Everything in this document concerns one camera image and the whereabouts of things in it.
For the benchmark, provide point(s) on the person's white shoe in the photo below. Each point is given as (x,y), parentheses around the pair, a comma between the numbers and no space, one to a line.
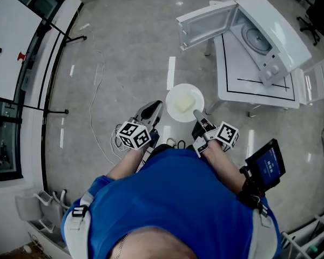
(172,142)

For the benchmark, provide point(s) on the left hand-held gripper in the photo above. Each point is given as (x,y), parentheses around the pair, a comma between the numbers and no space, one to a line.
(132,136)

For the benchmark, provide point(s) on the black whiteboard stand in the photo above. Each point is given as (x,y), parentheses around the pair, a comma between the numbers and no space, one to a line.
(75,38)

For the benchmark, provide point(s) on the black tablet with blue screen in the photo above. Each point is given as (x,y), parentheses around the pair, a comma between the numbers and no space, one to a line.
(267,167)

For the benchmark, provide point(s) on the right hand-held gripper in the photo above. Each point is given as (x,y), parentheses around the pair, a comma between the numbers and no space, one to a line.
(226,135)

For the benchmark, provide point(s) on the white table with black lines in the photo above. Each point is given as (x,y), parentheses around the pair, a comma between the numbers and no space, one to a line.
(237,71)

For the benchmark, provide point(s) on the person's bare neck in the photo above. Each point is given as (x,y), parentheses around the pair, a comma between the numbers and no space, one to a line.
(156,244)

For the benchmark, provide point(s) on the black office chair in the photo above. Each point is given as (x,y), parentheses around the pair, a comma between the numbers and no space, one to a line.
(321,15)

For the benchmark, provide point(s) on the person's blue shirt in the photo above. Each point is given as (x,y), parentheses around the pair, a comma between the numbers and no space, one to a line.
(178,196)

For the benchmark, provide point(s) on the whiteboard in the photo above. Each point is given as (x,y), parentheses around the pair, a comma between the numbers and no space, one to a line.
(10,42)

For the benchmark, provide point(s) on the red magnet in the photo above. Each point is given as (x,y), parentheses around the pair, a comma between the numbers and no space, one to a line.
(21,56)

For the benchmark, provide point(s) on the person's right forearm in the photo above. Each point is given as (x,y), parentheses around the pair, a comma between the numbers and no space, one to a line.
(221,166)

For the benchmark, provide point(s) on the white shelf rack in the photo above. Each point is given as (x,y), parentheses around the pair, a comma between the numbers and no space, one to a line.
(313,236)

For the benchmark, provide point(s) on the white plastic storage cart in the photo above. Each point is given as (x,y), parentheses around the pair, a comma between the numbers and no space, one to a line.
(43,212)

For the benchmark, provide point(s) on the white microwave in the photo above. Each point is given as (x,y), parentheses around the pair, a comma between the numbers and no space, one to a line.
(272,23)

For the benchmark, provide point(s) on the person's left forearm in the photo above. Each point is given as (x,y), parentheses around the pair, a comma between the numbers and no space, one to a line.
(129,162)

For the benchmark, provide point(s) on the dark glass window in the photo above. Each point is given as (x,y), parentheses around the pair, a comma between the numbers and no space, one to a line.
(2,147)

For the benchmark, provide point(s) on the white round plate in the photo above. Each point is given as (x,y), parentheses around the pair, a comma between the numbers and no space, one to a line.
(170,101)

